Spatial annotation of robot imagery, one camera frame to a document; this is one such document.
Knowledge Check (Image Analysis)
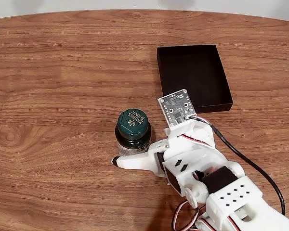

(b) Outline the green pill bottle white label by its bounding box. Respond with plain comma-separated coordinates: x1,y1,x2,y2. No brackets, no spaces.
115,108,152,158

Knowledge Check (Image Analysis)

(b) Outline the shallow black cardboard box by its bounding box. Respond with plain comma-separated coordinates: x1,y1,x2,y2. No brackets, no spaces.
156,44,234,114

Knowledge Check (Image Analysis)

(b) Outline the red white black servo wire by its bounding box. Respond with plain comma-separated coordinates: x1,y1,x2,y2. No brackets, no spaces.
171,199,209,231
180,134,211,145

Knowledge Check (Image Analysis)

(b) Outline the black camera cable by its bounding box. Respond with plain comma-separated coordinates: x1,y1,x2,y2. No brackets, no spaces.
186,115,287,216

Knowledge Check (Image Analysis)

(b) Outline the camera board on white mount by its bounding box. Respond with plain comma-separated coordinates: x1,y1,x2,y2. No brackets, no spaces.
158,89,215,142

